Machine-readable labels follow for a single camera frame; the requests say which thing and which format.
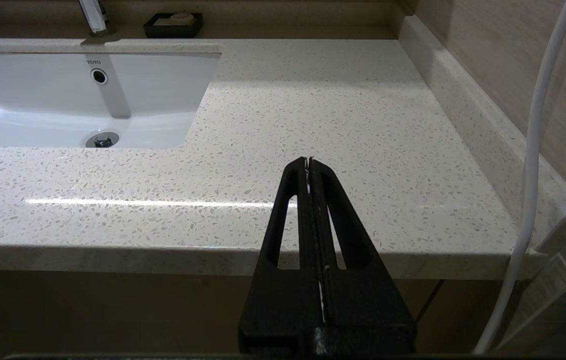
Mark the black soap dish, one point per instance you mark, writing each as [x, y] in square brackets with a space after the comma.
[163, 31]

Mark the metal glass panel bracket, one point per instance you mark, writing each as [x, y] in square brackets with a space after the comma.
[565, 230]

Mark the round beige soap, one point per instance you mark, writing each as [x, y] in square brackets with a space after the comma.
[182, 19]

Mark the wooden vanity cabinet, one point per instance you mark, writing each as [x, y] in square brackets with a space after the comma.
[113, 310]

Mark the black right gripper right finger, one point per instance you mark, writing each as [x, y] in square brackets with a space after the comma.
[362, 305]

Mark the chrome sink drain stopper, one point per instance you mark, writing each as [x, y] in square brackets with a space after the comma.
[102, 139]

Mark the white ceramic sink basin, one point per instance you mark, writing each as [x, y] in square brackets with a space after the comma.
[38, 100]

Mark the chrome faucet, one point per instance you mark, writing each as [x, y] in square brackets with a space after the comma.
[94, 17]

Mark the clear glass panel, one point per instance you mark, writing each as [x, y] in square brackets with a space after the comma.
[552, 310]

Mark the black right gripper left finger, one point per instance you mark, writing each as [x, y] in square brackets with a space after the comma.
[282, 305]

